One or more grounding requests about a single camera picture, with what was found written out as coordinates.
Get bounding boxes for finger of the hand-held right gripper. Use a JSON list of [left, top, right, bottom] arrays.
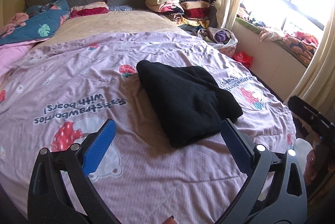
[[287, 96, 318, 122]]

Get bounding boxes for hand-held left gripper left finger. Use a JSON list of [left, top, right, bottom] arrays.
[[27, 119, 117, 224]]

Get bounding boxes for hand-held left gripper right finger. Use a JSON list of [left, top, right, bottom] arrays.
[[216, 118, 308, 224]]

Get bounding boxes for black sweater with orange cuffs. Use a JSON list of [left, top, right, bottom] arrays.
[[137, 60, 243, 148]]

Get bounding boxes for dark patterned clothes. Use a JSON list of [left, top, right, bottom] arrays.
[[238, 3, 273, 28]]

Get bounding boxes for white floral bag of clothes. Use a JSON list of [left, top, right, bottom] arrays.
[[197, 27, 238, 57]]

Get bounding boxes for pile of folded clothes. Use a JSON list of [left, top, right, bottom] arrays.
[[144, 0, 219, 32]]

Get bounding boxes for person's right hand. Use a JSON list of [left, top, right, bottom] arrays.
[[304, 135, 329, 185]]

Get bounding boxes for pink strawberry printed duvet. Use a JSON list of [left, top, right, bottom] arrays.
[[0, 31, 297, 224]]

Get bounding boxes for orange patterned blanket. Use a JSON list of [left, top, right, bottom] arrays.
[[284, 31, 320, 62]]

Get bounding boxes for red plastic bag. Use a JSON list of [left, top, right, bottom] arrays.
[[232, 51, 254, 68]]

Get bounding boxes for beige crumpled cloth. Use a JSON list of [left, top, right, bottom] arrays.
[[258, 27, 286, 42]]

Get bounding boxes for beige blanket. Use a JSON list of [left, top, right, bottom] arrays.
[[37, 10, 189, 44]]

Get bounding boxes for pink floral quilt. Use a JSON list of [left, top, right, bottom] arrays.
[[0, 42, 34, 76]]

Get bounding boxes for blue leaf-print pillow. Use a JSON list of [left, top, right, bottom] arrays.
[[0, 0, 71, 46]]

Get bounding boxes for blue patterned cloth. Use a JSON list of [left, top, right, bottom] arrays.
[[108, 5, 135, 12]]

